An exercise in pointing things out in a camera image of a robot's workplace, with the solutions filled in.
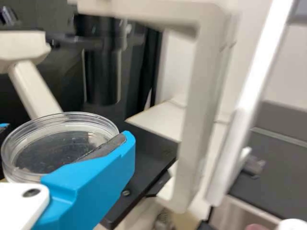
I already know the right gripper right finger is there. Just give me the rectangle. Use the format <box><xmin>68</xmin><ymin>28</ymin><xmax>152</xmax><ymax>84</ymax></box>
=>
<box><xmin>33</xmin><ymin>130</ymin><xmax>137</xmax><ymax>230</ymax></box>

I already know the petri dish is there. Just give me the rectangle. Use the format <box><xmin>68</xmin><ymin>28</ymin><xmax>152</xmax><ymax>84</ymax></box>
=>
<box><xmin>0</xmin><ymin>111</ymin><xmax>120</xmax><ymax>184</ymax></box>

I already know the cream microscope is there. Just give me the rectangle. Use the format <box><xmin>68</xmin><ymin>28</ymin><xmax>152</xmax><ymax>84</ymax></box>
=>
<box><xmin>0</xmin><ymin>0</ymin><xmax>238</xmax><ymax>230</ymax></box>

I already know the white pipette stand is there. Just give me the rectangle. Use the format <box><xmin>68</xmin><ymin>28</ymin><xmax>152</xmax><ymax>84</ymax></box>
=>
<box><xmin>205</xmin><ymin>0</ymin><xmax>307</xmax><ymax>208</ymax></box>

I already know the black platform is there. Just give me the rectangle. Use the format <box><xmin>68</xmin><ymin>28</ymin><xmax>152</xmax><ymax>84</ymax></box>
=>
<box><xmin>227</xmin><ymin>128</ymin><xmax>307</xmax><ymax>222</ymax></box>

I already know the white-capped bottle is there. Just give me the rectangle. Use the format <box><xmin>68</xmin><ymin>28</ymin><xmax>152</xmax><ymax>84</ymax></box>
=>
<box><xmin>279</xmin><ymin>218</ymin><xmax>307</xmax><ymax>230</ymax></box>

